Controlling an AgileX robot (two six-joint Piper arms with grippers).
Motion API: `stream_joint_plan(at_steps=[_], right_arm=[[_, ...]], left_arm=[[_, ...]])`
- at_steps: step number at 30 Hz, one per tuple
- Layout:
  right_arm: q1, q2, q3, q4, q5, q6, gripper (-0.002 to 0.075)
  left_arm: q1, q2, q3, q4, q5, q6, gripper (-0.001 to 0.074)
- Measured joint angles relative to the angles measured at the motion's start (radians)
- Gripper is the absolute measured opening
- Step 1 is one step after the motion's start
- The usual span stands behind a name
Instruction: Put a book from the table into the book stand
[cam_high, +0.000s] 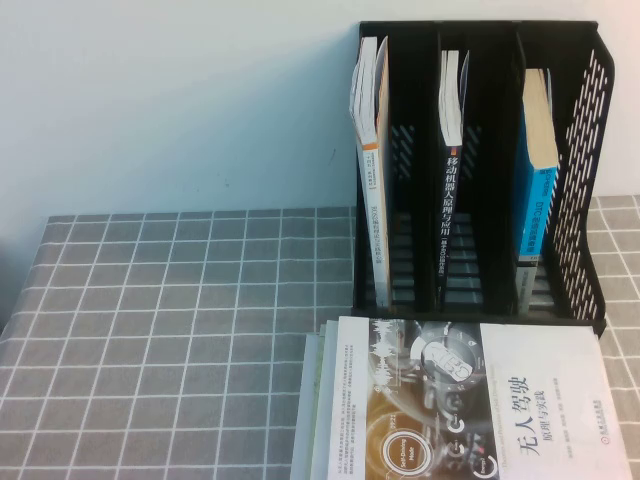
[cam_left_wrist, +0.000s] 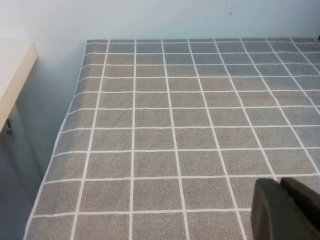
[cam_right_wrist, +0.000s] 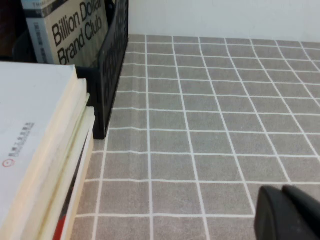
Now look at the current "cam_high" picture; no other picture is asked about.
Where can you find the white autonomous driving book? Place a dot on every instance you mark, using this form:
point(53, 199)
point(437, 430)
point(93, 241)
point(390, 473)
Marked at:
point(525, 360)

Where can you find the orange and white spine book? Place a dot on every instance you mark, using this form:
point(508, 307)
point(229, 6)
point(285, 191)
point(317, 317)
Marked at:
point(376, 200)

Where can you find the white car-suspension book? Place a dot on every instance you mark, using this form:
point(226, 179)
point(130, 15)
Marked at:
point(317, 370)

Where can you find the black spine robotics book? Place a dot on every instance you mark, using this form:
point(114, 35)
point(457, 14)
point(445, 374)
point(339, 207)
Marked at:
point(450, 200)

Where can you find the black plastic book stand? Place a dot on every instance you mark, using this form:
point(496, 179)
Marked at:
point(500, 150)

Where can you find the blue spine book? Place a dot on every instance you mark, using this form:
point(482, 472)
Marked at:
point(537, 210)

